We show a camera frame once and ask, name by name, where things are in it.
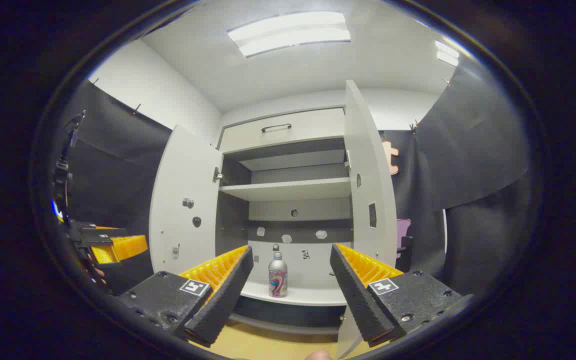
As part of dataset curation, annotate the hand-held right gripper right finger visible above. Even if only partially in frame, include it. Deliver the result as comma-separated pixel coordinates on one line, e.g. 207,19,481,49
329,243,474,348

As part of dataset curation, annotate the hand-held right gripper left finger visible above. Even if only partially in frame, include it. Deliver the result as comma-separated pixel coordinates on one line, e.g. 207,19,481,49
116,244,255,349

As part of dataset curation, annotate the silver bottle with pink label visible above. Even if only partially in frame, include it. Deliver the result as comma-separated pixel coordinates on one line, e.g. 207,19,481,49
268,251,289,299

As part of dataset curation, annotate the white cabinet door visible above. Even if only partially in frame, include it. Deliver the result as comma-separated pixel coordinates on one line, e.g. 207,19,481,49
148,125,224,276
335,80,399,360

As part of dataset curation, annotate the black backdrop cloth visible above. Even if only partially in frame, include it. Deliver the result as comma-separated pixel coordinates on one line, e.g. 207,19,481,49
378,65,534,296
60,80,174,296

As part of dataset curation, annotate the small ceiling light panel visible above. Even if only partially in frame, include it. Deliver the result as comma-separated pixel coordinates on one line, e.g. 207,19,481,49
434,40,460,67

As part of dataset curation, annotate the large ceiling light panel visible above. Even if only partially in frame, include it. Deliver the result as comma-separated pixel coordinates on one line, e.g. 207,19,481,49
227,11,352,58

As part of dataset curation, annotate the white cabinet with grey frame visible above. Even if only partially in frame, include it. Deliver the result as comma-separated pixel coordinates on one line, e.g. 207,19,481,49
215,106,354,335

